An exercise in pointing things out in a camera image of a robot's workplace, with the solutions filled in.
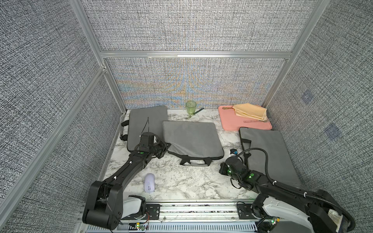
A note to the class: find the grey laptop bag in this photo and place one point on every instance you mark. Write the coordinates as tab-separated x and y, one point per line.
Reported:
143	120
195	143
280	166

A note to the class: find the aluminium front rail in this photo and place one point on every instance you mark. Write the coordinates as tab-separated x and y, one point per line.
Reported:
204	216

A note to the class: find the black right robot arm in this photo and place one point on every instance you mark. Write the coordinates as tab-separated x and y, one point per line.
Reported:
317	211

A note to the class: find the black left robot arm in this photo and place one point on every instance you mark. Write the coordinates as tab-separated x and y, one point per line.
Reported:
105	206

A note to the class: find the green plastic cup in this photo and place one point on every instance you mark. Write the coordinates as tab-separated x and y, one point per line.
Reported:
191	107

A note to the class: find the lilac computer mouse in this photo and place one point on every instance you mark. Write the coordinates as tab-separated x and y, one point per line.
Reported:
149	183

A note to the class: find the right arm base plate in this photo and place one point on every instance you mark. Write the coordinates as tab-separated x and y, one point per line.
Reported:
244	211

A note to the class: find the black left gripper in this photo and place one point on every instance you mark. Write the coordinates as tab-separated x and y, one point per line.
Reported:
164	146

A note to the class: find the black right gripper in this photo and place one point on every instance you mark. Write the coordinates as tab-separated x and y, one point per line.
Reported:
222	166

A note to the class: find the pink tray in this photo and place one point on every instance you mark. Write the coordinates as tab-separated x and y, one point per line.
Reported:
231	122

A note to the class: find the tan folded cloth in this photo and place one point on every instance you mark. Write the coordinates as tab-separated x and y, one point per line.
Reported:
251	111

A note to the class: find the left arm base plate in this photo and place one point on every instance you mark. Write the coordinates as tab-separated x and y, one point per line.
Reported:
149	211

